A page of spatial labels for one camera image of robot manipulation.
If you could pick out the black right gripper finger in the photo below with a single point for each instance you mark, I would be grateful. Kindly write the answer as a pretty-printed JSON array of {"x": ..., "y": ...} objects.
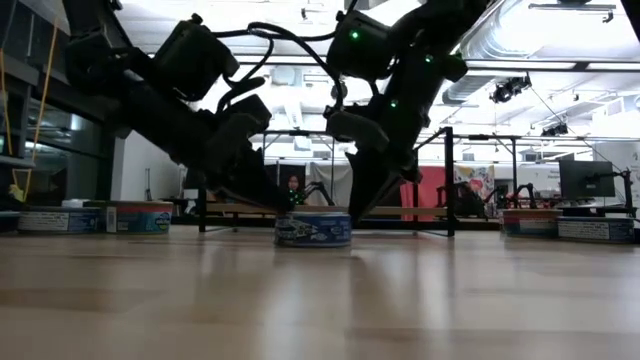
[
  {"x": 385, "y": 196},
  {"x": 372, "y": 185}
]

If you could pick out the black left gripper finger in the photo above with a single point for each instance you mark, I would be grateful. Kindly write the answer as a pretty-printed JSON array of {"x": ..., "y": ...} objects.
[
  {"x": 260, "y": 185},
  {"x": 240, "y": 195}
]

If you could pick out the gold-lid blue red can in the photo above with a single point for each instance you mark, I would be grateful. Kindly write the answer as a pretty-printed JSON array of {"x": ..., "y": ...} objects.
[
  {"x": 140, "y": 220},
  {"x": 530, "y": 224}
]

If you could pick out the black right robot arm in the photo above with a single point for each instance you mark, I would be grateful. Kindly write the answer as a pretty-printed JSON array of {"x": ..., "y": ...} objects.
[{"x": 440, "y": 30}]

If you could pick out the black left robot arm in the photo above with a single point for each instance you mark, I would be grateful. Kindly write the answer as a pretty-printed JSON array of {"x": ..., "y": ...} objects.
[{"x": 100, "y": 50}]

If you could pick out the black background robot arm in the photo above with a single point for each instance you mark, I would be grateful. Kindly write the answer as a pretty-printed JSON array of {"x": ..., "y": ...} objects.
[
  {"x": 465, "y": 200},
  {"x": 525, "y": 189}
]

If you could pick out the wooden shelf black metal legs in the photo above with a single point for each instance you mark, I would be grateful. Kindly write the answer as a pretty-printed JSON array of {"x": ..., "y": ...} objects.
[{"x": 415, "y": 211}]

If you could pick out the person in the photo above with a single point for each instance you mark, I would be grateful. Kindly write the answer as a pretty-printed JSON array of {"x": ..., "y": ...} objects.
[{"x": 294, "y": 185}]

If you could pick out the black ceiling spotlight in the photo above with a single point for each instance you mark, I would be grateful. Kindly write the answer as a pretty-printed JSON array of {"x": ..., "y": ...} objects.
[
  {"x": 337, "y": 91},
  {"x": 507, "y": 90},
  {"x": 555, "y": 130}
]

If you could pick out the colourful poster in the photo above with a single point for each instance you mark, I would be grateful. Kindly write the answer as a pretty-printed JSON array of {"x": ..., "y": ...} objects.
[{"x": 475, "y": 177}]

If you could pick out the long ceiling light bar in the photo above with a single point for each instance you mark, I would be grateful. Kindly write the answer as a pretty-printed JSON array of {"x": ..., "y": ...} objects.
[{"x": 525, "y": 65}]

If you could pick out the yellow green tag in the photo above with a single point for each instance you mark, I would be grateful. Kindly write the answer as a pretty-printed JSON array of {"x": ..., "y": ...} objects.
[{"x": 16, "y": 192}]

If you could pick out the black background monitor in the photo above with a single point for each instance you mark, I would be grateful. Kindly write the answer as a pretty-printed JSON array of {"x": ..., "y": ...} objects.
[{"x": 585, "y": 180}]

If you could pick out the black background table frame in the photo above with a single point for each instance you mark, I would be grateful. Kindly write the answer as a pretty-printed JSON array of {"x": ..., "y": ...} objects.
[
  {"x": 514, "y": 170},
  {"x": 332, "y": 165}
]

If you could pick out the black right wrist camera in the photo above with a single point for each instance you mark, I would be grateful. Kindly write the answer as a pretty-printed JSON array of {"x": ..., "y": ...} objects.
[{"x": 355, "y": 131}]

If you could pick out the silver ventilation duct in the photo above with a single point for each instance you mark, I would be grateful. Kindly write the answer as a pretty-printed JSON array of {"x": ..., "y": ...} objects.
[{"x": 470, "y": 85}]

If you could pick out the black metal table frame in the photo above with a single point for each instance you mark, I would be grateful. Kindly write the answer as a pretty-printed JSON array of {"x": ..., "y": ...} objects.
[{"x": 475, "y": 224}]

